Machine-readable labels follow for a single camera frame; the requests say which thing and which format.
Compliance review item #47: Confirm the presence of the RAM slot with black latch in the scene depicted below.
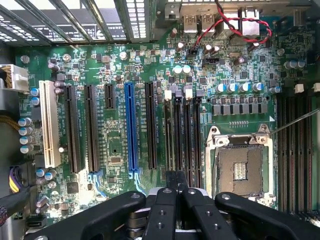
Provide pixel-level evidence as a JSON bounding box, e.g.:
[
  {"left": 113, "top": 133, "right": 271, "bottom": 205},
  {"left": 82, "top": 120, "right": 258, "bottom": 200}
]
[
  {"left": 174, "top": 90, "right": 186, "bottom": 173},
  {"left": 296, "top": 93, "right": 307, "bottom": 216},
  {"left": 193, "top": 89, "right": 204, "bottom": 189},
  {"left": 276, "top": 92, "right": 288, "bottom": 213}
]

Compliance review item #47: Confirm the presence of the RAM slot with white latch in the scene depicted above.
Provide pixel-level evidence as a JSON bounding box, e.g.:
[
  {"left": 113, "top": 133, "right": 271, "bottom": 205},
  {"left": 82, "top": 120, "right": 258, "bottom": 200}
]
[
  {"left": 184, "top": 89, "right": 195, "bottom": 188},
  {"left": 163, "top": 89, "right": 176, "bottom": 173},
  {"left": 286, "top": 83, "right": 305, "bottom": 215},
  {"left": 305, "top": 82, "right": 320, "bottom": 218}
]

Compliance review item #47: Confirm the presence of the silver CPU socket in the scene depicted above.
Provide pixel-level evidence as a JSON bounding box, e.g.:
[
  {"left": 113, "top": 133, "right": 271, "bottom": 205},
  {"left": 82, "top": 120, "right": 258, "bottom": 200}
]
[{"left": 204, "top": 124, "right": 277, "bottom": 206}]

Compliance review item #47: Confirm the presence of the green motherboard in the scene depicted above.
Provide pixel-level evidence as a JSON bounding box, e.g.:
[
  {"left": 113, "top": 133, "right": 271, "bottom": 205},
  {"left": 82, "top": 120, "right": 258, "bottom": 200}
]
[{"left": 14, "top": 14, "right": 320, "bottom": 226}]

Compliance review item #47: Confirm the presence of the long black expansion slot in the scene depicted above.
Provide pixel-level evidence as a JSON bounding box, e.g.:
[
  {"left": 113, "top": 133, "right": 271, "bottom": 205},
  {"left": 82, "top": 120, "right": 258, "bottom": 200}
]
[
  {"left": 83, "top": 84, "right": 101, "bottom": 174},
  {"left": 63, "top": 84, "right": 82, "bottom": 174},
  {"left": 144, "top": 81, "right": 158, "bottom": 170}
]

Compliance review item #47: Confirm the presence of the blue expansion slot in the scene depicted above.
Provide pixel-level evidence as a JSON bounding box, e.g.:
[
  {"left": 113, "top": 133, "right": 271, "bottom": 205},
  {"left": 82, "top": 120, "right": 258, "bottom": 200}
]
[{"left": 124, "top": 82, "right": 140, "bottom": 172}]

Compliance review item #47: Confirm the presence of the row of grey power chokes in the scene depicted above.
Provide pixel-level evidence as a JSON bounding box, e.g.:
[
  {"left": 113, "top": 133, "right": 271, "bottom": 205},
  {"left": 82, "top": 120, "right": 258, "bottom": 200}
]
[{"left": 211, "top": 96, "right": 270, "bottom": 116}]

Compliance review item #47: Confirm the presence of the black SATA port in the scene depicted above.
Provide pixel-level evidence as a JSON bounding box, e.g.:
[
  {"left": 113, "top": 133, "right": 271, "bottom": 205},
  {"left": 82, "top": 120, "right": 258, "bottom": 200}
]
[{"left": 25, "top": 215, "right": 48, "bottom": 229}]

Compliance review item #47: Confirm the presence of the short black expansion slot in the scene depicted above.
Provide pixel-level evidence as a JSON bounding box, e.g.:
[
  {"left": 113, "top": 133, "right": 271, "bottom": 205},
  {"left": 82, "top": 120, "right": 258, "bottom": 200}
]
[{"left": 104, "top": 83, "right": 117, "bottom": 110}]

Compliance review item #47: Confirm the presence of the thin metal locking lever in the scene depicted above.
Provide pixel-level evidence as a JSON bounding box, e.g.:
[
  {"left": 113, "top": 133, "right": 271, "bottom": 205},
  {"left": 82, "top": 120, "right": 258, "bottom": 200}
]
[{"left": 269, "top": 108, "right": 320, "bottom": 136}]

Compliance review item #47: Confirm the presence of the white PCI expansion slot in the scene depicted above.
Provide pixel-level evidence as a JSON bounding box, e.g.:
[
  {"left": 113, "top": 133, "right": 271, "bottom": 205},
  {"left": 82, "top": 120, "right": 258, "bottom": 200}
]
[{"left": 38, "top": 80, "right": 62, "bottom": 169}]

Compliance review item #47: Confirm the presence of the grey metal PC case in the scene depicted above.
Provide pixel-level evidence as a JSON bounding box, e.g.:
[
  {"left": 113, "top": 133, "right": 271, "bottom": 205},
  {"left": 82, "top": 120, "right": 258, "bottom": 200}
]
[{"left": 0, "top": 0, "right": 320, "bottom": 240}]

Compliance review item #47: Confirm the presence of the silver USB port block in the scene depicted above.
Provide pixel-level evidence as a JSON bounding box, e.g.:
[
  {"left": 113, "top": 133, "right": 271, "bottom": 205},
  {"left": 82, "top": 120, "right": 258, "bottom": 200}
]
[{"left": 181, "top": 13, "right": 217, "bottom": 35}]

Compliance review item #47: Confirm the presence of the silver ethernet port block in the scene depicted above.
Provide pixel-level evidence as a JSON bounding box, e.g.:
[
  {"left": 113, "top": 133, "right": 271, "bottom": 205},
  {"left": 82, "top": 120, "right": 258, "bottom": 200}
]
[{"left": 240, "top": 6, "right": 261, "bottom": 37}]

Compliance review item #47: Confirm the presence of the white power connector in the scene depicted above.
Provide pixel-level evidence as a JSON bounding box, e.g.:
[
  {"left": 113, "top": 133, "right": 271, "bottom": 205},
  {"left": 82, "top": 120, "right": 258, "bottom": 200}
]
[{"left": 0, "top": 64, "right": 30, "bottom": 94}]

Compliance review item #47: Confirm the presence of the black sleeved cable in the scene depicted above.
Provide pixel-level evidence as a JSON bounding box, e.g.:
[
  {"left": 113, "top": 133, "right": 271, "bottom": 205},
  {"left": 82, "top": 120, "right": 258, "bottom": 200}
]
[{"left": 0, "top": 186, "right": 31, "bottom": 227}]

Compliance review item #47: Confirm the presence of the purple and yellow wire plug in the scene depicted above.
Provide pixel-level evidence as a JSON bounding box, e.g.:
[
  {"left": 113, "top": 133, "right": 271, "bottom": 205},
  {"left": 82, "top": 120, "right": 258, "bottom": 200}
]
[{"left": 8, "top": 165, "right": 31, "bottom": 194}]

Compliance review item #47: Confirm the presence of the red and black twisted wire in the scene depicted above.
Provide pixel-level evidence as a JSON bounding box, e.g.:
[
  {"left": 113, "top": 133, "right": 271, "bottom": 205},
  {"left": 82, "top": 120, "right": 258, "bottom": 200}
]
[{"left": 191, "top": 0, "right": 273, "bottom": 55}]

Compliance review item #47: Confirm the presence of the yellow and black wire bundle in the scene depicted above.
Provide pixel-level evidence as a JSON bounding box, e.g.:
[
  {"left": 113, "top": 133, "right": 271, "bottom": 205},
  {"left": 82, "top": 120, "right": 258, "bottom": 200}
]
[{"left": 0, "top": 69, "right": 13, "bottom": 89}]

